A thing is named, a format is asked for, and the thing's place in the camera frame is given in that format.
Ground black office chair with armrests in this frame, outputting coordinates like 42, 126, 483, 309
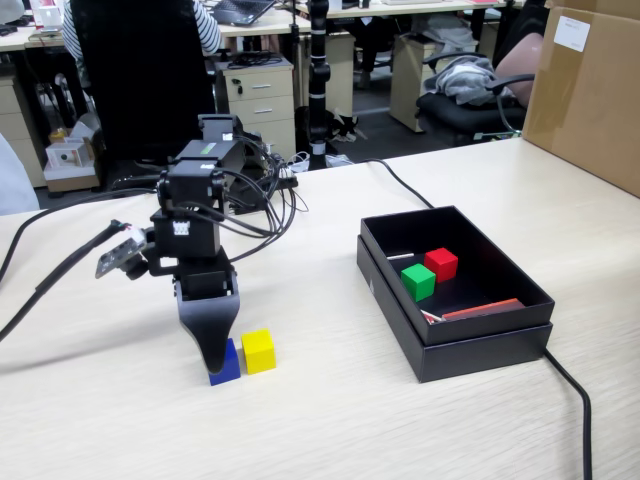
417, 49, 536, 146

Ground orange red booklet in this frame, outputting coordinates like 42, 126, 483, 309
442, 298, 525, 321

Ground black open box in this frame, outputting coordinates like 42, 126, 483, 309
355, 234, 554, 385

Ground blue wooden cube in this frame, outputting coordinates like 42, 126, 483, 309
208, 337, 242, 387

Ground white product box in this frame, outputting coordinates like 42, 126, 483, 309
45, 141, 87, 171

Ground black white slippers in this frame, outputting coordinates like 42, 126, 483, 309
330, 112, 367, 143

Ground seated person dark trousers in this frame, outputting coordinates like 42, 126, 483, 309
349, 19, 396, 91

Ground black laptop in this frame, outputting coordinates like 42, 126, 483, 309
209, 0, 277, 26

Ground person in striped shirt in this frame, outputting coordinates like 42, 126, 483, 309
62, 0, 224, 56

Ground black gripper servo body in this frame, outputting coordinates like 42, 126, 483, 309
172, 259, 239, 302

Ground person in white shirt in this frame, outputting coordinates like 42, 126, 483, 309
0, 132, 40, 216

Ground small wrist camera board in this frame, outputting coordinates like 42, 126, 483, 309
94, 224, 152, 281

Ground yellow wooden cube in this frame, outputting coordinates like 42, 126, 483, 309
241, 328, 277, 376

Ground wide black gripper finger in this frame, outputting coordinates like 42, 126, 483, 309
175, 293, 242, 376

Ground white shipping label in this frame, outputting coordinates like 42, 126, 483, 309
555, 14, 591, 52

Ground green wooden cube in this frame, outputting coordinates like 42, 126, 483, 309
400, 263, 437, 303

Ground black power strip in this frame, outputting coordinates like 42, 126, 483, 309
227, 169, 301, 216

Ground grey crumpled clothing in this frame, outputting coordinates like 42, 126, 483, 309
432, 54, 514, 106

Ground thick black camera cable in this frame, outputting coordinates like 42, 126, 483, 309
0, 207, 126, 346

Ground large brown cardboard box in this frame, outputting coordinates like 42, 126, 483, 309
521, 0, 640, 199

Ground black mesh office chair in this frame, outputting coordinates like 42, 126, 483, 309
68, 0, 217, 194

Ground red wooden cube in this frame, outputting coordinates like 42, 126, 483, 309
423, 247, 460, 284

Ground black box inner tray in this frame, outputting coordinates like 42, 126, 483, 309
359, 203, 557, 347

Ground white pink box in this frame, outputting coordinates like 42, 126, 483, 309
30, 0, 65, 32

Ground black vertical stand pole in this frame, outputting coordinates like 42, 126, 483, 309
307, 0, 332, 171

